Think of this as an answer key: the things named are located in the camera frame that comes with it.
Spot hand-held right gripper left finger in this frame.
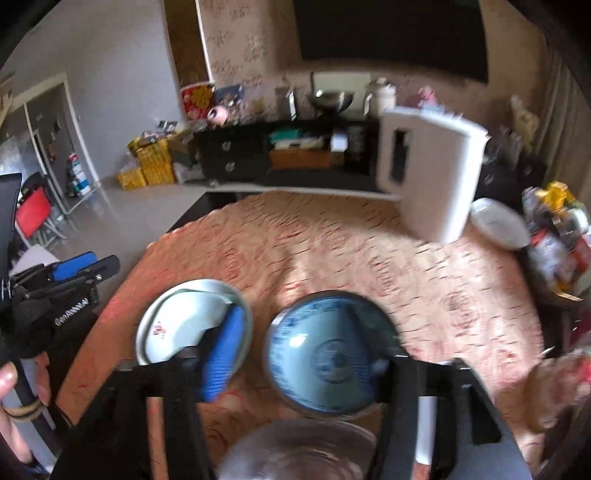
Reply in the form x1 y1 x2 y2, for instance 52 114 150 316
48 305 245 480

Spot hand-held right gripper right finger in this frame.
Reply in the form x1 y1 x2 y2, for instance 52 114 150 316
365 351 532 480

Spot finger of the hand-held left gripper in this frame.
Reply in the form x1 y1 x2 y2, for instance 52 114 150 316
55 255 121 289
11 251 99 291

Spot large white plate with writing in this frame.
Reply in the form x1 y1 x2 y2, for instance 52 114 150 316
135 278 256 377

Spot blue patterned bowl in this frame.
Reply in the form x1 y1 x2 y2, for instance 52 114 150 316
267 290 409 421

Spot large steel bowl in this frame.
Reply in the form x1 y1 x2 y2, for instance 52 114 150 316
217 419 384 480

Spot person's left hand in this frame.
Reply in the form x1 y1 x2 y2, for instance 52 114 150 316
0 353 52 467

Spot red folding chair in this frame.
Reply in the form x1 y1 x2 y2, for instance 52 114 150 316
16 185 61 241

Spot shelf with boxes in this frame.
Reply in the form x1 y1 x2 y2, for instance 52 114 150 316
65 152 93 199

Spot cardboard box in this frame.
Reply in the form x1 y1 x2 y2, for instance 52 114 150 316
168 136 199 167

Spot glass dome with flowers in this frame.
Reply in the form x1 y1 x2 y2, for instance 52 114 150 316
526 351 591 435

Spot rose patterned tablecloth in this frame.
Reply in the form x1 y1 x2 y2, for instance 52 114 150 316
55 191 555 480

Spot black cabinet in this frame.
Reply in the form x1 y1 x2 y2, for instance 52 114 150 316
194 117 382 183

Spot red gift box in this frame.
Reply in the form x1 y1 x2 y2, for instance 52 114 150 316
181 83 217 118

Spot plain white plate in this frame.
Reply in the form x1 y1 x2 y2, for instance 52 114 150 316
470 198 532 251

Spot black organizer with clutter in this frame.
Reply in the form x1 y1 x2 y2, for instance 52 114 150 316
522 187 591 301

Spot white electric kettle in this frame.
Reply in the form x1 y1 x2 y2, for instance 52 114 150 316
376 106 490 245

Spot blue picture box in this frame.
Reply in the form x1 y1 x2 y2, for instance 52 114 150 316
215 84 245 118

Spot wooden box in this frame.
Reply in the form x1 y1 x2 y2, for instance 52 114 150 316
269 148 333 169

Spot teal books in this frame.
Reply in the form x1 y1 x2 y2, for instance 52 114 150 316
270 129 324 149

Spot steel canister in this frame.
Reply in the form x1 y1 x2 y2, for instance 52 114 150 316
277 85 298 121

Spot dark jar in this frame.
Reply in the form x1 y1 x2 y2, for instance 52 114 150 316
346 126 368 160

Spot small steel bowl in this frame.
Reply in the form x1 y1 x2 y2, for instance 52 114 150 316
308 90 355 114

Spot white rice cooker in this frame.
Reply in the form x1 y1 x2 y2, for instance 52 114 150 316
365 78 398 116

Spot beige curtain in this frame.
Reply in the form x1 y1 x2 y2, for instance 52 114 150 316
540 41 591 176

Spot black television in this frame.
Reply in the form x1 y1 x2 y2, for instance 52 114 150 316
293 0 490 84

